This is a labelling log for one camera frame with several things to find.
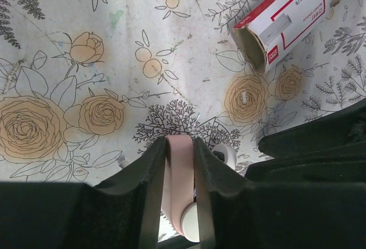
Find red white staples box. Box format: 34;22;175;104
233;0;331;73

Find floral patterned table mat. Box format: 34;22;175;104
0;0;366;243

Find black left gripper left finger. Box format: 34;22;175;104
1;138;166;248

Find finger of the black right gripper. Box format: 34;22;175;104
245;146;365;183
258;99;365;158

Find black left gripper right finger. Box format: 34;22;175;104
194;139;365;248

